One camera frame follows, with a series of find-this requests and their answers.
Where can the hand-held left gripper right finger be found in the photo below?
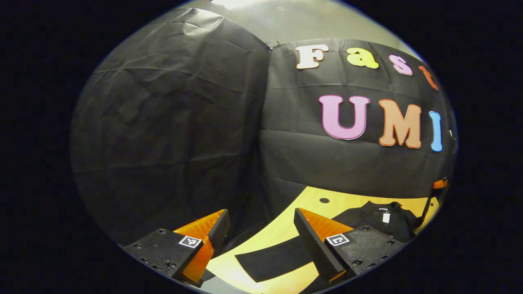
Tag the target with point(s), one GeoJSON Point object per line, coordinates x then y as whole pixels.
{"type": "Point", "coordinates": [314, 249]}

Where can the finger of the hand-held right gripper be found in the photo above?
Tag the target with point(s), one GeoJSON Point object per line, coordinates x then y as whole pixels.
{"type": "Point", "coordinates": [440, 183]}

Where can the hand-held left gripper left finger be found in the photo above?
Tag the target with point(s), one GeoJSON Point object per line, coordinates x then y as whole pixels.
{"type": "Point", "coordinates": [220, 230]}

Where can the black buttoned garment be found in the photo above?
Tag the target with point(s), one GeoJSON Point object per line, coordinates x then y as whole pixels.
{"type": "Point", "coordinates": [367, 222]}

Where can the black backdrop cloth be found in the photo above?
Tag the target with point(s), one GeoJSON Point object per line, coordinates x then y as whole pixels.
{"type": "Point", "coordinates": [163, 122]}

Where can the ceiling light panel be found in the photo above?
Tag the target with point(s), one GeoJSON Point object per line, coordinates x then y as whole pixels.
{"type": "Point", "coordinates": [235, 3]}

